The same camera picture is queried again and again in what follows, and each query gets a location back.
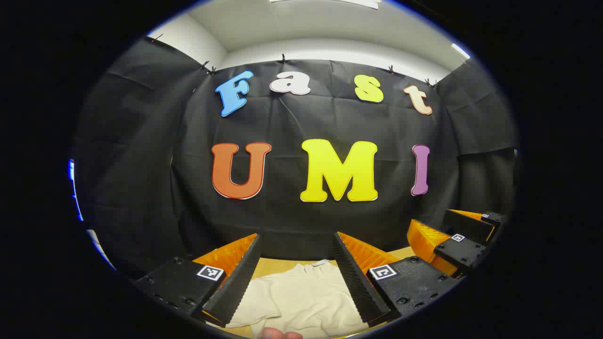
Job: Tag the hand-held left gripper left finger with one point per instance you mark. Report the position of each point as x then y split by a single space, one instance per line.
238 287

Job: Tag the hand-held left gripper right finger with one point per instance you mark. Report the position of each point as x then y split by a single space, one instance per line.
358 282

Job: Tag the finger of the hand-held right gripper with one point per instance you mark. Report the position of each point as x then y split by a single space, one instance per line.
459 252
466 223

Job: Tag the white sweatshirt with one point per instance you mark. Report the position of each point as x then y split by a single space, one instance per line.
301 296

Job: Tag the black backdrop cloth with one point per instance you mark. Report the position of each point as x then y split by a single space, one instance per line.
292 122

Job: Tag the ceiling light panel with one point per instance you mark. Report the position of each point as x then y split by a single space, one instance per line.
460 50
358 4

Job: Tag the row of black cloth clips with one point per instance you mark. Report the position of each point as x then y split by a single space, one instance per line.
283 58

